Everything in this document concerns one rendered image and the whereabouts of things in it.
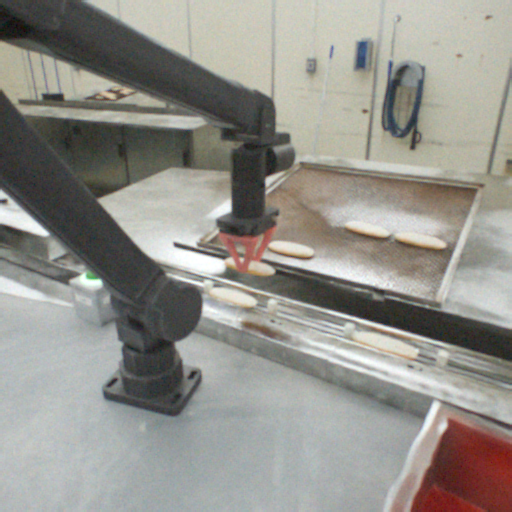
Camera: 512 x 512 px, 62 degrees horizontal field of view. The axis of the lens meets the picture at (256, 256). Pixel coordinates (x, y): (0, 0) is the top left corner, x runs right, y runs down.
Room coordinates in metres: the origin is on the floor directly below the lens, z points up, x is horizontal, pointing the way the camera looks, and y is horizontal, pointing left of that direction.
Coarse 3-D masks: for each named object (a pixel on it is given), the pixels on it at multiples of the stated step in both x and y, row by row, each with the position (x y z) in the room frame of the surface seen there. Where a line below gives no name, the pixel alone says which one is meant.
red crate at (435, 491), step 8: (432, 488) 0.32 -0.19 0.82; (440, 488) 0.32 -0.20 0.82; (432, 496) 0.31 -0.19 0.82; (440, 496) 0.31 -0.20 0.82; (448, 496) 0.31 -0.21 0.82; (456, 496) 0.31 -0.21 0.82; (424, 504) 0.30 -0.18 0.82; (432, 504) 0.30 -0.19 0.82; (440, 504) 0.30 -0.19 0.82; (448, 504) 0.30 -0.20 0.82; (456, 504) 0.30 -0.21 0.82; (464, 504) 0.30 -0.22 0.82; (472, 504) 0.30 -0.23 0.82
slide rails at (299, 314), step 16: (224, 288) 0.73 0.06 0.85; (256, 304) 0.67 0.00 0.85; (288, 320) 0.62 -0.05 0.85; (304, 320) 0.62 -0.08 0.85; (320, 320) 0.62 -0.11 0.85; (336, 336) 0.57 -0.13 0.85; (384, 336) 0.57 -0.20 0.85; (432, 352) 0.53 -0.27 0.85; (464, 368) 0.49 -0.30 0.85; (480, 368) 0.49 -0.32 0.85
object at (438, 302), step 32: (288, 192) 1.09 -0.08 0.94; (448, 192) 1.00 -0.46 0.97; (480, 192) 0.99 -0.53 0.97; (288, 224) 0.92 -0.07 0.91; (320, 224) 0.90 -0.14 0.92; (416, 224) 0.87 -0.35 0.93; (448, 224) 0.86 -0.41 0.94; (288, 256) 0.79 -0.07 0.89; (320, 256) 0.77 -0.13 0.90; (352, 256) 0.76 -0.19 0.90; (384, 256) 0.76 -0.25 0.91; (416, 256) 0.75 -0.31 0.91; (448, 256) 0.74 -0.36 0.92; (384, 288) 0.64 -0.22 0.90; (448, 288) 0.64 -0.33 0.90
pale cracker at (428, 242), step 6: (396, 234) 0.82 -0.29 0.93; (402, 234) 0.82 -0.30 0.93; (408, 234) 0.81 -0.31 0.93; (414, 234) 0.81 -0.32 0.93; (402, 240) 0.80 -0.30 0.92; (408, 240) 0.79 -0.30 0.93; (414, 240) 0.79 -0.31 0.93; (420, 240) 0.79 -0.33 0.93; (426, 240) 0.78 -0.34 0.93; (432, 240) 0.78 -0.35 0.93; (438, 240) 0.78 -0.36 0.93; (426, 246) 0.77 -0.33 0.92; (432, 246) 0.77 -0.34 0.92; (438, 246) 0.76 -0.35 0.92; (444, 246) 0.76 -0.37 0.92
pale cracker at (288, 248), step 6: (270, 246) 0.82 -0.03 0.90; (276, 246) 0.81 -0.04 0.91; (282, 246) 0.80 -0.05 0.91; (288, 246) 0.80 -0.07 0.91; (294, 246) 0.80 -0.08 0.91; (300, 246) 0.80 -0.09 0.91; (306, 246) 0.80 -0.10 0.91; (282, 252) 0.79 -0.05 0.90; (288, 252) 0.79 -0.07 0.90; (294, 252) 0.78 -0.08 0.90; (300, 252) 0.78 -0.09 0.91; (306, 252) 0.78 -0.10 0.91; (312, 252) 0.78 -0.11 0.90
